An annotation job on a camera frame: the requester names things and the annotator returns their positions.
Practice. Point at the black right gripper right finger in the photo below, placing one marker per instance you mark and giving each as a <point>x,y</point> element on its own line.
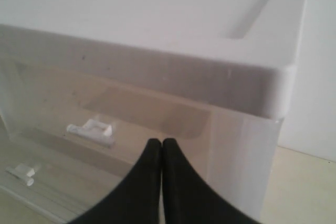
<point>187,198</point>

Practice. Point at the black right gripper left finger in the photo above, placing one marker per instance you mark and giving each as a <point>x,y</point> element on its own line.
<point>136,198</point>

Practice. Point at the white plastic drawer cabinet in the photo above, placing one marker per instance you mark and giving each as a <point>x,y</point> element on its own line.
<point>239,55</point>

